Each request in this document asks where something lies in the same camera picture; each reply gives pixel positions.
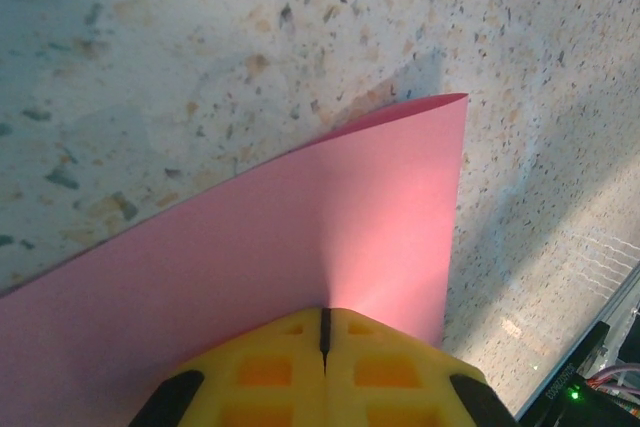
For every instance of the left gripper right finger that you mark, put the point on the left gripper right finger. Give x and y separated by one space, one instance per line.
400 382

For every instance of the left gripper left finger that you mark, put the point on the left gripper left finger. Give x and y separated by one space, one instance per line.
260 382

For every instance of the pink square paper sheet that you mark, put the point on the pink square paper sheet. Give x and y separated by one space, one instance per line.
300 222

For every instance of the black electronics box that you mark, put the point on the black electronics box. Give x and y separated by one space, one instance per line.
625 297

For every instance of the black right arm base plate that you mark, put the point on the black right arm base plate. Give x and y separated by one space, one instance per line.
560 387

